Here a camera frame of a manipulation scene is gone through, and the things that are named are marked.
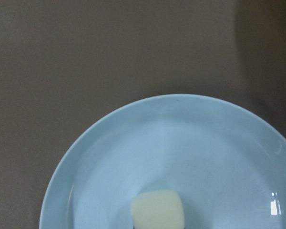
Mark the white steamed bun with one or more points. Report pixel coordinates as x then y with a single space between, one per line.
160 209

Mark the light blue plate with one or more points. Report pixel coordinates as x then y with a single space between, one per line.
227 164

